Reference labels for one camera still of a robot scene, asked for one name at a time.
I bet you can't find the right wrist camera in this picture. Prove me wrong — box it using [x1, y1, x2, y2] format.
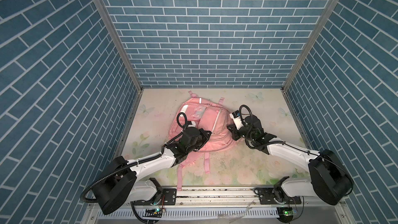
[230, 110, 244, 130]

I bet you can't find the right small circuit board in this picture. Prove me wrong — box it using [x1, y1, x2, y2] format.
[277, 207, 294, 224]

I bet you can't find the aluminium front rail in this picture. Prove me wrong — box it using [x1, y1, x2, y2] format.
[82, 186, 354, 224]

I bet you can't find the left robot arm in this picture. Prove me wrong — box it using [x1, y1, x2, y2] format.
[89, 127, 211, 215]

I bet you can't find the right corner aluminium post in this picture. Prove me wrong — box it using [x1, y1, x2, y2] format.
[282, 0, 339, 94]

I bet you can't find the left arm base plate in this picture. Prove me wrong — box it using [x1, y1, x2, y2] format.
[134, 188, 177, 206]

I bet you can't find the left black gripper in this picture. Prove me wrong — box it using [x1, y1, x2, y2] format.
[186, 128, 212, 154]

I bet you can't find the corner aluminium post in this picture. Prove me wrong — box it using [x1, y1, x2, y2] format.
[282, 0, 339, 94]
[92, 0, 143, 93]

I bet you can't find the pink student backpack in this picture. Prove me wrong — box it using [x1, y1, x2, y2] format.
[165, 91, 237, 191]

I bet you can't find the small circuit board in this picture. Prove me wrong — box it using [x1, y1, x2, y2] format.
[277, 207, 294, 224]
[143, 208, 163, 218]

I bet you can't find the left small circuit board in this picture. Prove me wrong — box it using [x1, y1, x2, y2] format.
[143, 208, 163, 218]

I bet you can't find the left corner aluminium post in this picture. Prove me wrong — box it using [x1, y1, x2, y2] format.
[92, 0, 143, 93]

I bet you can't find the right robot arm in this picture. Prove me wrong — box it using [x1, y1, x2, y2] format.
[227, 112, 354, 205]

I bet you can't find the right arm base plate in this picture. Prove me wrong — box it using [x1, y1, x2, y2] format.
[254, 187, 302, 205]

